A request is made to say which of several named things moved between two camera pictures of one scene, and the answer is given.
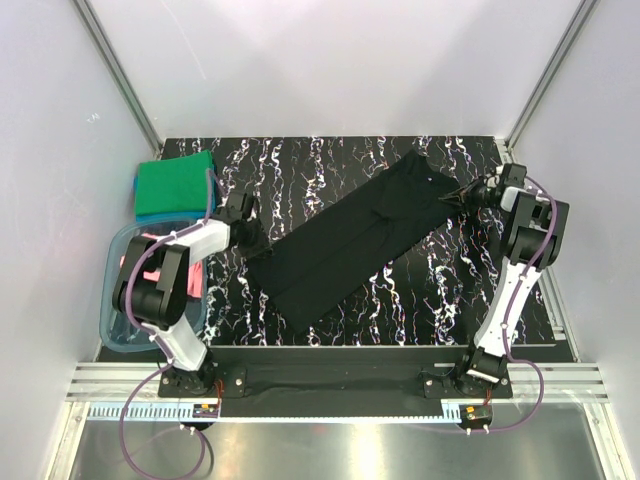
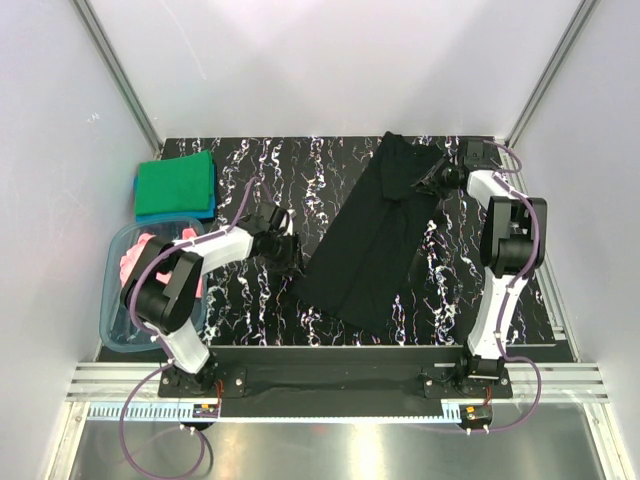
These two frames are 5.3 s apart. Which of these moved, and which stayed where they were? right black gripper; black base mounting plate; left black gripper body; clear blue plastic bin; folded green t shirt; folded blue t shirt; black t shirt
Moved: black t shirt; left black gripper body; right black gripper
Stayed: black base mounting plate; folded green t shirt; clear blue plastic bin; folded blue t shirt
